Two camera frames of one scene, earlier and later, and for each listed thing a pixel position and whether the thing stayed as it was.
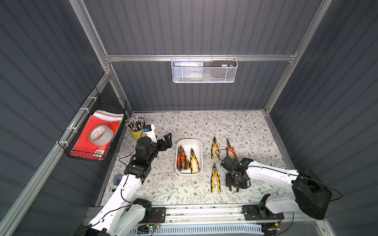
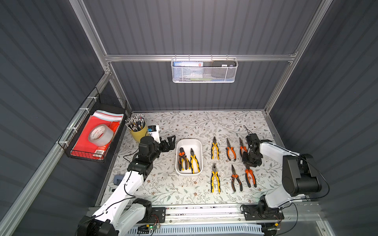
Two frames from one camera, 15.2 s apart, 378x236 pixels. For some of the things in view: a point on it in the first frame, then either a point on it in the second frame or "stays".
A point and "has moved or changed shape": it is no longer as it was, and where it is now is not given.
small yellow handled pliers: x=215 y=144 stays
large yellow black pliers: x=214 y=172 stays
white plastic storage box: x=197 y=144 stays
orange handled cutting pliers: x=228 y=147 stays
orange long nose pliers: x=181 y=159 has moved or changed shape
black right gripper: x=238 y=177 → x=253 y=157
